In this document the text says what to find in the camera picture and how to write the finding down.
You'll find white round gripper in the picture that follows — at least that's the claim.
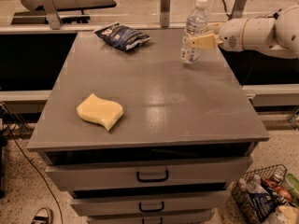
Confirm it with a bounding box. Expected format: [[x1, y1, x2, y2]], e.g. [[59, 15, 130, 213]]
[[188, 19, 248, 52]]

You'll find clear plastic water bottle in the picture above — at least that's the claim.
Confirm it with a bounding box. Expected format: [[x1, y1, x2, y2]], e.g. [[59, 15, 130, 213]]
[[180, 0, 207, 63]]

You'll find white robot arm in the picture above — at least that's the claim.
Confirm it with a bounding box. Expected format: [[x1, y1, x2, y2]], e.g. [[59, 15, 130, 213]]
[[187, 5, 299, 59]]

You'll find blue chip bag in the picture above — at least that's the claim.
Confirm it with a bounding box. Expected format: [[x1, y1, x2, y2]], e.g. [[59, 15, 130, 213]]
[[93, 23, 150, 51]]

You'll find bottle in basket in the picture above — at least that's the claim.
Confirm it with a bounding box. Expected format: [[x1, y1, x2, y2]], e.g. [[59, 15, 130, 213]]
[[247, 175, 266, 193]]

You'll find blue bag in basket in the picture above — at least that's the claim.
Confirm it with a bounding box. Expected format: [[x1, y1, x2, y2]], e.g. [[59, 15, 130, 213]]
[[249, 193, 277, 221]]

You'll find grey drawer cabinet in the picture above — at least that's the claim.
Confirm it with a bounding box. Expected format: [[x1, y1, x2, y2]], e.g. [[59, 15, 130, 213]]
[[28, 29, 269, 224]]

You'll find yellow wavy sponge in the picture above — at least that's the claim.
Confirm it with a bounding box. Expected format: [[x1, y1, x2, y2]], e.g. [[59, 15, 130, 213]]
[[76, 93, 123, 132]]

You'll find black desk in background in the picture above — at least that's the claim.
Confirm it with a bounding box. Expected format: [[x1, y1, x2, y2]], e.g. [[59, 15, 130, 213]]
[[11, 0, 117, 25]]

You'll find red packet in basket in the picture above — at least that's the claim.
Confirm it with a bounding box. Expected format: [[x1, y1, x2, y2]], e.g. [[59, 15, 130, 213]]
[[261, 177, 292, 202]]

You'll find green can in basket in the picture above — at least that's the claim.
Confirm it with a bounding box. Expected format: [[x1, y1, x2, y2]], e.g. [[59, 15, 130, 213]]
[[282, 173, 299, 200]]

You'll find sneaker shoe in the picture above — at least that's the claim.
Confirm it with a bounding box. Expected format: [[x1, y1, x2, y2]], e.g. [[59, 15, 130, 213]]
[[31, 207, 52, 224]]

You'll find right metal bracket post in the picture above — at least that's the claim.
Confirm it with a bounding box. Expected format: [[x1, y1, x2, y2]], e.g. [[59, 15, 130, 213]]
[[229, 0, 247, 20]]

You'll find metal bracket post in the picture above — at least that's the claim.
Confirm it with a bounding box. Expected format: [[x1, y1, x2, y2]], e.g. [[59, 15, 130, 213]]
[[229, 0, 247, 20], [41, 0, 61, 30], [160, 0, 171, 28]]

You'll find middle metal bracket post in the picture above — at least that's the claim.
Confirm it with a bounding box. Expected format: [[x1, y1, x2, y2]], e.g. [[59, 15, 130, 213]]
[[160, 0, 171, 28]]

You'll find left metal bracket post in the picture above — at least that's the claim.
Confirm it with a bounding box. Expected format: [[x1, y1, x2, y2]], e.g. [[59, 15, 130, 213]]
[[41, 0, 61, 30]]

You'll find black wire basket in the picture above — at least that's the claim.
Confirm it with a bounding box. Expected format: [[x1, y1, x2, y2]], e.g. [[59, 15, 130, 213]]
[[232, 164, 299, 224]]

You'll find black floor cable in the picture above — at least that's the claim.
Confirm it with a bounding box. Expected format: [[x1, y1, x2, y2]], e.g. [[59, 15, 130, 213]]
[[0, 103, 64, 224]]

